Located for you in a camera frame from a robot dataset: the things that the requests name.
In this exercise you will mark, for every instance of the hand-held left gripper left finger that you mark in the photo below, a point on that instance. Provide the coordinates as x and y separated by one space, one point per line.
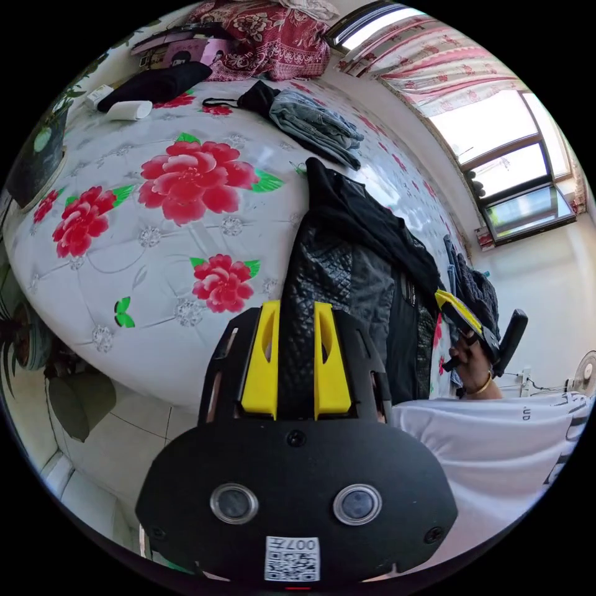
260 363

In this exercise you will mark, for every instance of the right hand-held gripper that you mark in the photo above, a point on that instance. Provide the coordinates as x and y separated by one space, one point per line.
489 347

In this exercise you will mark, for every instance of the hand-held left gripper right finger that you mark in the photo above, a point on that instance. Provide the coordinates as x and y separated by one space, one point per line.
333 372

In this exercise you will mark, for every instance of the black quilted long sleeve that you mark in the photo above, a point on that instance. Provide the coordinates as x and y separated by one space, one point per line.
335 260

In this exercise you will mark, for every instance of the person's right forearm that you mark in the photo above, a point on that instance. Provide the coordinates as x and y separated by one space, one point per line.
486 393

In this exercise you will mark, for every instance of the person's right hand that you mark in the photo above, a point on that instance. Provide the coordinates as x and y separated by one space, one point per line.
472 368

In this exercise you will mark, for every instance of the pile of dark knit clothes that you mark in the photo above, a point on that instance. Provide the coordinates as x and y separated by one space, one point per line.
479 288

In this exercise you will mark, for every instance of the white standing fan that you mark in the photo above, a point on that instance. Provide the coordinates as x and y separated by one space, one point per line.
583 372

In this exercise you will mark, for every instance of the bed with floral sheet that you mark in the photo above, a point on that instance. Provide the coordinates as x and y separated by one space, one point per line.
153 260

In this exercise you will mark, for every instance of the person's body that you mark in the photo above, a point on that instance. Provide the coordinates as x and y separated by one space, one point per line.
489 456

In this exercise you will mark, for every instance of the window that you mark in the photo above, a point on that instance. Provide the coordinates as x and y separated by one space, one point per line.
372 25
517 163

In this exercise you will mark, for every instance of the pile of jeans and clothes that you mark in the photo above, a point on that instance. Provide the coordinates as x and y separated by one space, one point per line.
316 123

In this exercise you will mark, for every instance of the pink floral curtain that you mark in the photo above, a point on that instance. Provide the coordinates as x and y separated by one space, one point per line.
447 63

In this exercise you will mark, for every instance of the white roll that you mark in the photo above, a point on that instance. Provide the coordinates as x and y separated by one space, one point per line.
131 110

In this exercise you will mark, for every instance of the black folded garment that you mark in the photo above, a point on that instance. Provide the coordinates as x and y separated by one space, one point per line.
158 84

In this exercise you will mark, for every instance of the potted plant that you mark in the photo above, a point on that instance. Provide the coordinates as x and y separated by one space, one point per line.
42 149

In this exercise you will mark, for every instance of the small white box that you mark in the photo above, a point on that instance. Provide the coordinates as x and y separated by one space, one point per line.
96 96

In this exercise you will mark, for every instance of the pink carton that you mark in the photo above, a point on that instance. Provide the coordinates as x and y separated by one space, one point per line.
186 52

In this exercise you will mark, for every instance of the red floral blanket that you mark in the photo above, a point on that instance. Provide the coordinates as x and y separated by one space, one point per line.
274 39

